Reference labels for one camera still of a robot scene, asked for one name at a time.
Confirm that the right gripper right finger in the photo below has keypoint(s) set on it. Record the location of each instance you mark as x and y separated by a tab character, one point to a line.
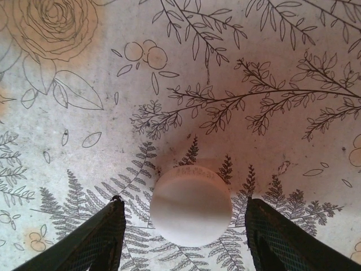
282	242

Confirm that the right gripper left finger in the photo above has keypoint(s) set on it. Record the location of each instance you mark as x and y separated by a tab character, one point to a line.
84	248

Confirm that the plain white bottle cap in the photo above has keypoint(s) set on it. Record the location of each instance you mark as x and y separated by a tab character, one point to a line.
190	209

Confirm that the floral print tablecloth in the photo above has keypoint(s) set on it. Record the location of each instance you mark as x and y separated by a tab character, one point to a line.
84	127

